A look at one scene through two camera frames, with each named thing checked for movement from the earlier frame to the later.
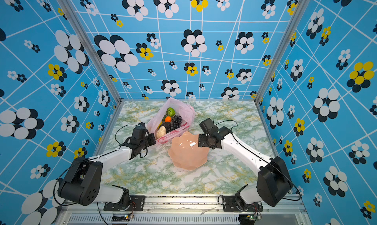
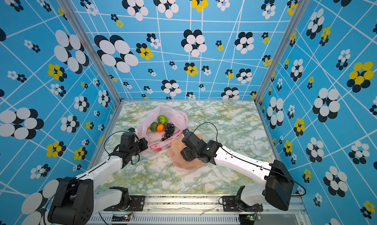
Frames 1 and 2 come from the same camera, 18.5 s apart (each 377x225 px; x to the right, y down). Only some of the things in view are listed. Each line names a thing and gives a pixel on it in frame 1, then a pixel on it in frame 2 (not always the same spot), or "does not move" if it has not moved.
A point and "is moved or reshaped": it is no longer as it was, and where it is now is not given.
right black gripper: [201, 140] -> [187, 153]
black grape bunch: [176, 121] -> [169, 128]
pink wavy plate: [186, 153] does not move
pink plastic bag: [186, 112] is moved or reshaped
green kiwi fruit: [170, 112] -> [162, 119]
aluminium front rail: [198, 210] does not move
